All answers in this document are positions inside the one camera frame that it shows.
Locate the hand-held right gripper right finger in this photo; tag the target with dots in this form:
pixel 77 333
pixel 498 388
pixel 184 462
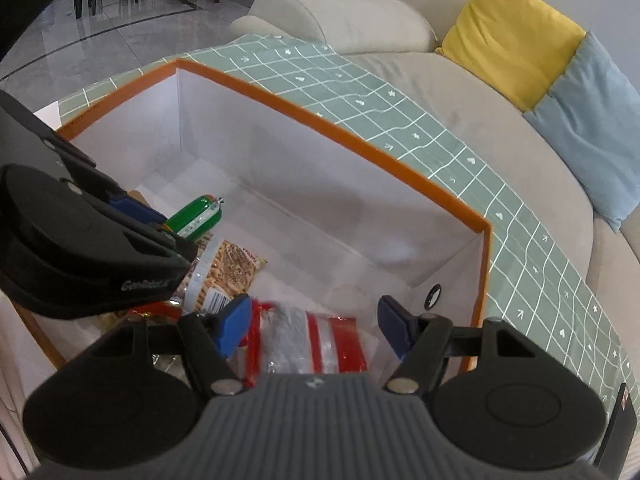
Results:
pixel 395 325

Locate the orange cardboard box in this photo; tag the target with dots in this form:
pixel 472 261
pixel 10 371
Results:
pixel 300 170

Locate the striped peanut packet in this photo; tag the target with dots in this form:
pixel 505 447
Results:
pixel 230 270

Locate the black notebook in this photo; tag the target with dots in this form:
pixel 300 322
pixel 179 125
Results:
pixel 615 430

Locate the white paper sheet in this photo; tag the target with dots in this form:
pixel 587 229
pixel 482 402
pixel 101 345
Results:
pixel 49 114

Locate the green checked tablecloth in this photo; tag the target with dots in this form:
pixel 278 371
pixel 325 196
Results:
pixel 425 125

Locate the beige sofa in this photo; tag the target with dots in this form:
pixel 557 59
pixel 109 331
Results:
pixel 475 125

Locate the yellow pillow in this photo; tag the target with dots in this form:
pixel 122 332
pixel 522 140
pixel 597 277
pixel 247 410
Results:
pixel 510 35

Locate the red clear sausage packet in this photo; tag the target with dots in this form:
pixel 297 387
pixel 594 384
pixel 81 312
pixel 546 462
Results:
pixel 305 340

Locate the green sausage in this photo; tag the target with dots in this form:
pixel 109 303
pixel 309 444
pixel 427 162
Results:
pixel 195 217

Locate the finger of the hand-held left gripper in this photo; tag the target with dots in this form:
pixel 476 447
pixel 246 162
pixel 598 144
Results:
pixel 165 250
pixel 137 208

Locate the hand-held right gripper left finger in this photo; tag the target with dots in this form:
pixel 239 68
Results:
pixel 234 322

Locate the light blue pillow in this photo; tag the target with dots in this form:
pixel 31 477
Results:
pixel 595 135

